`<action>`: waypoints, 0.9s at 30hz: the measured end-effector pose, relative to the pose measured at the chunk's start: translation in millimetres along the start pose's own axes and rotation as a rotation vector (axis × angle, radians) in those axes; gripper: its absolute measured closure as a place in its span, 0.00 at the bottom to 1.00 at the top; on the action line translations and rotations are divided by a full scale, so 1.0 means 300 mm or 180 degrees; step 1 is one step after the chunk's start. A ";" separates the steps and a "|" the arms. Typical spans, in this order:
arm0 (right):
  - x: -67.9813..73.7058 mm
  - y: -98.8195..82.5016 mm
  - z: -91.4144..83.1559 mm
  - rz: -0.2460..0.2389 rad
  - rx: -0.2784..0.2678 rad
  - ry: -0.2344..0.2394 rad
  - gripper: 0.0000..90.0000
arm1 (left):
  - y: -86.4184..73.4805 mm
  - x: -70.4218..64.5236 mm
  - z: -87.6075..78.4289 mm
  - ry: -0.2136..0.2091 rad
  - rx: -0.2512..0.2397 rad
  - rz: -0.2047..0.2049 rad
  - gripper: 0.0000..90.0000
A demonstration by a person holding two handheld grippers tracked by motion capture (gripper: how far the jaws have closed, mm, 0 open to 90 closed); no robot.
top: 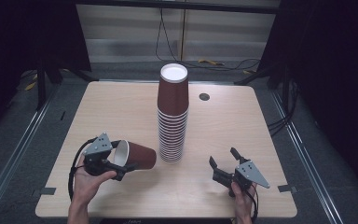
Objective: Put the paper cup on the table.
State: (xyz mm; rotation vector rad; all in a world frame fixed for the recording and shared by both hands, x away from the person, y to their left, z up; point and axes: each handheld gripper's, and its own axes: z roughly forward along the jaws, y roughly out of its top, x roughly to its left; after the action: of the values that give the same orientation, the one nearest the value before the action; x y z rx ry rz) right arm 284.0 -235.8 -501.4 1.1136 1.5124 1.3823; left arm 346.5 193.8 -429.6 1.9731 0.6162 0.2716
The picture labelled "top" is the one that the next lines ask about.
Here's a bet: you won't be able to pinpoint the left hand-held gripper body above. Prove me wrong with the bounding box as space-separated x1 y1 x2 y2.
82 132 127 181

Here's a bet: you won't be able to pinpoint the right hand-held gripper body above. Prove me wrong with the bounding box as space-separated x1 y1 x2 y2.
213 160 271 190

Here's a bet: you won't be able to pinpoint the single brown paper cup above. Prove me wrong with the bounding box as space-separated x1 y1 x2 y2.
113 139 158 172

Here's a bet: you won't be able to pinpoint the stack of brown paper cups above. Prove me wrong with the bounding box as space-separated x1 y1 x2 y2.
157 63 190 164

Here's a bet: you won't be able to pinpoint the person's right hand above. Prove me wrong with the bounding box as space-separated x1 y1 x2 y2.
231 181 258 216

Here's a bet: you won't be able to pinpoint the person's left hand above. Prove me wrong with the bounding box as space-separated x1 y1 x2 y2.
73 155 118 203

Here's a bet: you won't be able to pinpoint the grey tape piece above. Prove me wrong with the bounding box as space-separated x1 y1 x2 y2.
277 184 298 194
32 187 57 197

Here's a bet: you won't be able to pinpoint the dark flat bar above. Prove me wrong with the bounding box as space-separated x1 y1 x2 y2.
99 217 233 224

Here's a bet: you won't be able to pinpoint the black metal stand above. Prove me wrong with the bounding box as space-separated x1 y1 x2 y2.
233 61 293 91
34 55 100 112

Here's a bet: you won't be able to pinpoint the black curtain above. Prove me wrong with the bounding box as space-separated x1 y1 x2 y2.
0 0 92 143
256 0 358 202

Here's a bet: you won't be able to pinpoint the dark overhead beam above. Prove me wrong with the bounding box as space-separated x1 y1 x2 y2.
74 0 282 15

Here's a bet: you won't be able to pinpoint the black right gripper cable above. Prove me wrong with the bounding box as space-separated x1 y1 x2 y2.
244 183 259 224

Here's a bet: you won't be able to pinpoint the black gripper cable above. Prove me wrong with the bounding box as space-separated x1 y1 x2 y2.
68 137 98 203
244 183 259 224

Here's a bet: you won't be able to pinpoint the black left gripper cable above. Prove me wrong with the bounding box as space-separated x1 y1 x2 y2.
68 137 98 203

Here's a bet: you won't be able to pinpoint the metal floor rail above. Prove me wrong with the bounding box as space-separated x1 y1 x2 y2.
0 83 61 220
269 89 345 224

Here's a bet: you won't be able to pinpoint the bundle of black cables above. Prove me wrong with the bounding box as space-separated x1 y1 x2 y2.
267 79 300 137

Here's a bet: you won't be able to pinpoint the black floor cable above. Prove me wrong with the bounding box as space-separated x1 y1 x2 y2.
187 58 261 72

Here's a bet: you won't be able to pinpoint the black hanging wall cable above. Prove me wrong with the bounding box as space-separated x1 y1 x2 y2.
155 7 181 62

